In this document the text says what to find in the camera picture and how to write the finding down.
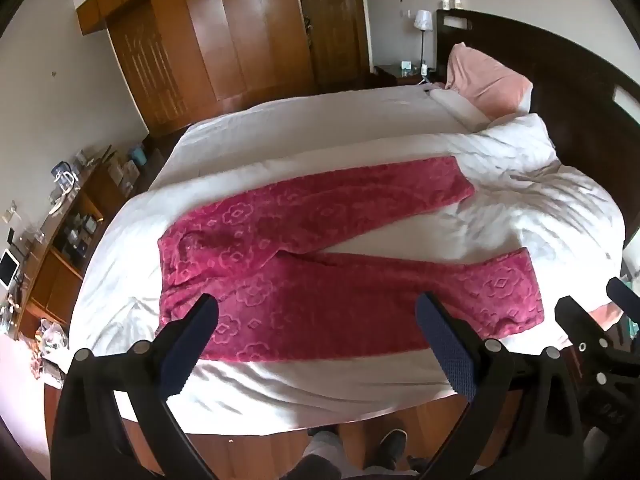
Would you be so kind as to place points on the white tablet screen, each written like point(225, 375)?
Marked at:
point(7, 269)

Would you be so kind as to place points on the white pillow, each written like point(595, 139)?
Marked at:
point(460, 107)

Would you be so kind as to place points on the brown wooden door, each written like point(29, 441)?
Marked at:
point(332, 25)

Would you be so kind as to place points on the brown wooden wardrobe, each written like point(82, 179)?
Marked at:
point(215, 35)

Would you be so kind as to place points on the pink fleece pants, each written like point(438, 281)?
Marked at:
point(280, 260)

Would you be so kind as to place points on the dark wooden nightstand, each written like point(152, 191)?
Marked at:
point(392, 74)

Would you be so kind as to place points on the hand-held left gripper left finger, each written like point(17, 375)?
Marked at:
point(189, 342)

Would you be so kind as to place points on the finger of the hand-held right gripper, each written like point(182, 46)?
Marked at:
point(577, 317)
point(625, 295)

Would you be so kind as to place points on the clear electric kettle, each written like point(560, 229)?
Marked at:
point(64, 182)

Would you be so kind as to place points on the pink pillow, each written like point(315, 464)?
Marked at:
point(482, 77)

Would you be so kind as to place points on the white bed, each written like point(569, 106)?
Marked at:
point(300, 120)

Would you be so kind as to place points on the wooden sideboard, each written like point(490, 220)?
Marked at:
point(55, 275)

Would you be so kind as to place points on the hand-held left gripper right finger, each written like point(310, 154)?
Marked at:
point(446, 345)

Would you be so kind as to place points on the person's dark shoe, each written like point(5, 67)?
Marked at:
point(392, 447)

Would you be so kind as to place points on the dark wooden headboard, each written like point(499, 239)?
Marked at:
point(575, 75)

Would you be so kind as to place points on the white shade table lamp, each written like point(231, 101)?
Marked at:
point(423, 20)

